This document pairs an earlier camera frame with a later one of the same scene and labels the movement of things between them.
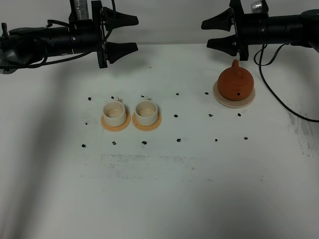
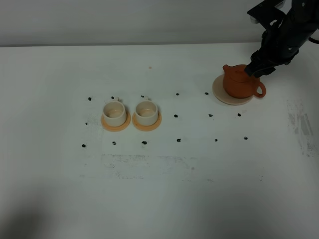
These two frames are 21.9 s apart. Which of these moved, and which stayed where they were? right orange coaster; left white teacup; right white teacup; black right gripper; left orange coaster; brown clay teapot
Moved: black right gripper; brown clay teapot
Stayed: right white teacup; left orange coaster; right orange coaster; left white teacup
